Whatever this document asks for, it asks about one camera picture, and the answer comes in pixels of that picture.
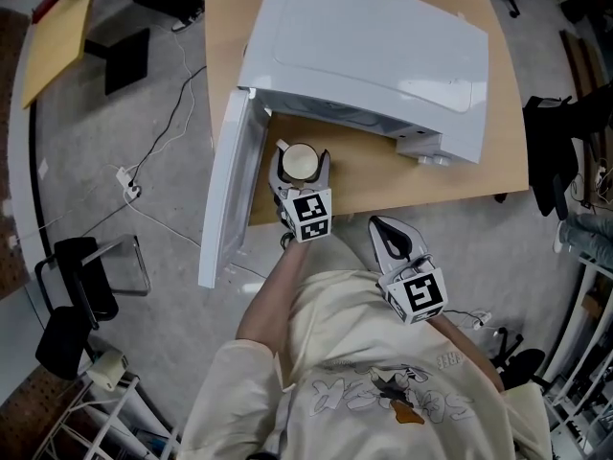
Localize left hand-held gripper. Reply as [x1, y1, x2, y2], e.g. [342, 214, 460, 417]
[268, 149, 334, 243]

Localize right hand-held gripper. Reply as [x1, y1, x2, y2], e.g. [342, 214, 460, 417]
[367, 215, 450, 327]

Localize white ceramic mug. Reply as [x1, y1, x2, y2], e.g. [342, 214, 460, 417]
[275, 138, 321, 181]

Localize white microwave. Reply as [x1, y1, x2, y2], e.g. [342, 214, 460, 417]
[197, 0, 490, 290]

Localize person's right forearm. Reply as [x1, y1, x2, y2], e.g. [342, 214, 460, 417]
[428, 313, 504, 392]

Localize person's left forearm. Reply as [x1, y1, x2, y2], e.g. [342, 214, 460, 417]
[236, 240, 312, 354]

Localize cream trousers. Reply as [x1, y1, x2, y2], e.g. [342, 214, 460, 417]
[291, 230, 384, 287]

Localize cream printed t-shirt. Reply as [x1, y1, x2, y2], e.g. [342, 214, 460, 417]
[179, 269, 555, 460]

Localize white metal shelf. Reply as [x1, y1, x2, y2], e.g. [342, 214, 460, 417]
[545, 251, 613, 460]

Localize black cantilever chair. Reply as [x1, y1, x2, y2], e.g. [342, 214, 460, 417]
[34, 235, 150, 381]

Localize beige box device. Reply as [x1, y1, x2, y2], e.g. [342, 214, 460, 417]
[85, 350, 129, 391]

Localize small wooden table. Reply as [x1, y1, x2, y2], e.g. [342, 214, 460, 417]
[21, 0, 150, 109]

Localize white metal rack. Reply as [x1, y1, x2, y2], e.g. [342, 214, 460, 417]
[33, 374, 181, 460]

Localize red box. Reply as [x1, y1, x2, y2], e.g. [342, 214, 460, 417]
[31, 0, 66, 21]

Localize black cable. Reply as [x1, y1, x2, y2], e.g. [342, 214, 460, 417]
[127, 64, 208, 187]

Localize white cable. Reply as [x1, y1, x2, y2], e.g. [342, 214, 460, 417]
[125, 194, 267, 280]

